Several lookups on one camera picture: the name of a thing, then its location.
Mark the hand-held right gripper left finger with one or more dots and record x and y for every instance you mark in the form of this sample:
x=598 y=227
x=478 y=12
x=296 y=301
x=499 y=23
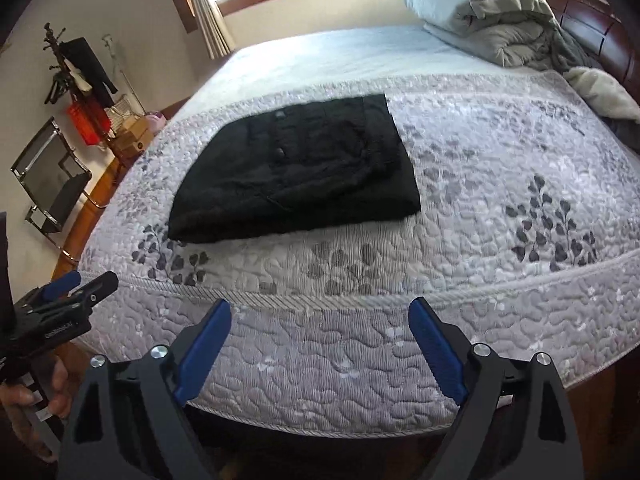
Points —
x=205 y=350

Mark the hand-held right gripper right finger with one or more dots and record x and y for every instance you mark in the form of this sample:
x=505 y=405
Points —
x=435 y=347

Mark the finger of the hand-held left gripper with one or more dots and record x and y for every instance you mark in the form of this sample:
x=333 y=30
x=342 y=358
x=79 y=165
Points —
x=95 y=290
x=62 y=284

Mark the black pants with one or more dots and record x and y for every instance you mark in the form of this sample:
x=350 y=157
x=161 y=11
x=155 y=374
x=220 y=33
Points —
x=300 y=175

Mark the person's left hand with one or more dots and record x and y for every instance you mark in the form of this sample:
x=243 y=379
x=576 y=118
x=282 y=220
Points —
x=55 y=390

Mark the black metal chair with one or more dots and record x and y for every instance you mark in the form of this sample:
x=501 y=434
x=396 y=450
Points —
x=47 y=180

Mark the cardboard box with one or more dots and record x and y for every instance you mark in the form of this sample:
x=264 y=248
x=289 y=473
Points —
x=131 y=137

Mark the pink round item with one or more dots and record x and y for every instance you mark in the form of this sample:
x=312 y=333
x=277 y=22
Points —
x=156 y=121

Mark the black hanging garment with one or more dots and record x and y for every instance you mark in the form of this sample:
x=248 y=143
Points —
x=90 y=67

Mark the coat rack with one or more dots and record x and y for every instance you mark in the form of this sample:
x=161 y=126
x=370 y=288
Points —
x=56 y=60

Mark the beige curtain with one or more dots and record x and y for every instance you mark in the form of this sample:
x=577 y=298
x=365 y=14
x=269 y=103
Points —
x=207 y=10

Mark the pale blue bed sheet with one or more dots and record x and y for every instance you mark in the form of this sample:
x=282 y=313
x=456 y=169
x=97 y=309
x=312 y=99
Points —
x=325 y=65

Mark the grey duvet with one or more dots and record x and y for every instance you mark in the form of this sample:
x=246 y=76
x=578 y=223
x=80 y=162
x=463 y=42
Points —
x=490 y=15

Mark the dark wooden headboard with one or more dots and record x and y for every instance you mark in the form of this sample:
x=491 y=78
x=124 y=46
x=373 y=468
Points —
x=595 y=15

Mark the wooden bed frame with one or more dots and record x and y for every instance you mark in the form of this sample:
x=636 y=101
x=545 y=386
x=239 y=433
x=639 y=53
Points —
x=95 y=200

